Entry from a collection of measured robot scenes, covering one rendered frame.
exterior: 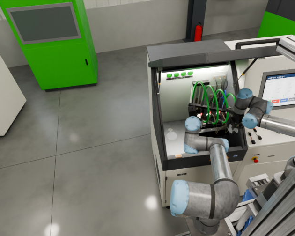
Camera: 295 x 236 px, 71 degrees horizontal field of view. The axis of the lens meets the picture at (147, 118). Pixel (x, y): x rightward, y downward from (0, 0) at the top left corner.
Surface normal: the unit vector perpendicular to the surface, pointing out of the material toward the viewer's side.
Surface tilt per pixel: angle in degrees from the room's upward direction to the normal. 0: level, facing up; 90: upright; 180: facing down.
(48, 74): 90
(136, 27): 90
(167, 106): 90
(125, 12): 90
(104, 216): 0
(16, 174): 0
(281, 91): 76
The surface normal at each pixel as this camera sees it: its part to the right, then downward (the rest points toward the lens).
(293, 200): -0.97, 0.21
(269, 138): -0.05, -0.72
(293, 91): 0.11, 0.49
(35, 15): 0.15, 0.68
